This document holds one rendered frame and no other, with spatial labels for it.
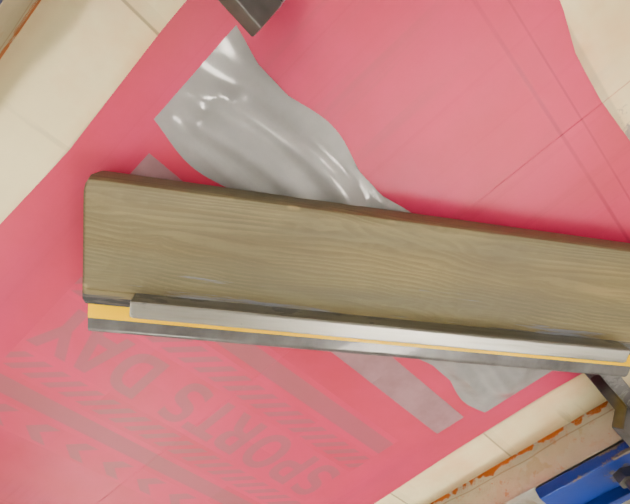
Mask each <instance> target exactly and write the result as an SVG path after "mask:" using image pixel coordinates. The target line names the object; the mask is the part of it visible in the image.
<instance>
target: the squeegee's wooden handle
mask: <svg viewBox="0 0 630 504"><path fill-rule="evenodd" d="M82 285H83V286H82V299H83V300H84V302H85V303H88V304H99V305H109V306H120V307H130V301H131V300H132V298H133V297H134V295H135V294H136V293H141V294H151V295H161V296H171V297H181V298H191V299H201V300H211V301H221V302H231V303H241V304H251V305H261V306H271V307H281V308H291V309H302V310H312V311H322V312H332V313H342V314H352V315H362V316H372V317H382V318H392V319H402V320H412V321H422V322H432V323H442V324H452V325H462V326H472V327H482V328H492V329H502V330H512V331H522V332H532V333H542V334H552V335H562V336H572V337H582V338H592V339H603V340H613V341H618V342H619V343H621V344H622V345H624V346H625V347H627V348H628V349H630V243H625V242H618V241H610V240H603V239H596V238H589V237H581V236H574V235H567V234H560V233H552V232H545V231H538V230H531V229H523V228H516V227H509V226H501V225H494V224H487V223H480V222H472V221H465V220H458V219H451V218H443V217H436V216H429V215H422V214H414V213H407V212H400V211H393V210H385V209H378V208H371V207H364V206H353V205H346V204H341V203H335V202H327V201H320V200H312V199H301V198H295V197H290V196H284V195H277V194H269V193H262V192H255V191H248V190H240V189H233V188H226V187H219V186H211V185H204V184H197V183H190V182H182V181H175V180H168V179H161V178H153V177H146V176H139V175H132V174H124V173H117V172H110V171H103V170H102V171H99V172H97V173H94V174H91V175H90V177H89V178H88V180H87V182H86V183H85V186H84V196H83V282H82ZM629 355H630V353H629Z"/></svg>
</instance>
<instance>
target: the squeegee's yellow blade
mask: <svg viewBox="0 0 630 504"><path fill-rule="evenodd" d="M129 313H130V307H120V306H109V305H99V304H88V318H98V319H109V320H120V321H131V322H142V323H153V324H164V325H175V326H186V327H197V328H208V329H220V330H231V331H242V332H253V333H264V334H275V335H286V336H297V337H308V338H319V339H330V340H341V341H352V342H364V343H375V344H386V345H397V346H408V347H419V348H430V349H441V350H452V351H463V352H474V353H485V354H496V355H508V356H519V357H530V358H541V359H552V360H563V361H574V362H585V363H596V364H607V365H618V366H629V367H630V355H629V356H628V358H627V361H626V362H624V363H618V362H607V361H596V360H585V359H574V358H563V357H552V356H541V355H530V354H519V353H508V352H497V351H486V350H476V349H465V348H454V347H443V346H432V345H421V344H410V343H399V342H388V341H377V340H366V339H355V338H344V337H333V336H322V335H311V334H300V333H290V332H279V331H268V330H257V329H246V328H235V327H224V326H213V325H202V324H191V323H180V322H169V321H158V320H147V319H136V318H131V317H130V316H129Z"/></svg>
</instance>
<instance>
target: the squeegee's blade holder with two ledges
mask: <svg viewBox="0 0 630 504"><path fill-rule="evenodd" d="M129 316H130V317H131V318H136V319H147V320H158V321H169V322H180V323H191V324H202V325H213V326H224V327H235V328H246V329H257V330H268V331H279V332H290V333H300V334H311V335H322V336H333V337H344V338H355V339H366V340H377V341H388V342H399V343H410V344H421V345H432V346H443V347H454V348H465V349H476V350H486V351H497V352H508V353H519V354H530V355H541V356H552V357H563V358H574V359H585V360H596V361H607V362H618V363H624V362H626V361H627V358H628V356H629V353H630V349H628V348H627V347H625V346H624V345H622V344H621V343H619V342H618V341H613V340H603V339H592V338H582V337H572V336H562V335H552V334H542V333H532V332H522V331H512V330H502V329H492V328H482V327H472V326H462V325H452V324H442V323H432V322H422V321H412V320H402V319H392V318H382V317H372V316H362V315H352V314H342V313H332V312H322V311H312V310H302V309H291V308H281V307H271V306H261V305H251V304H241V303H231V302H221V301H211V300H201V299H191V298H181V297H171V296H161V295H151V294H141V293H136V294H135V295H134V297H133V298H132V300H131V301H130V313H129Z"/></svg>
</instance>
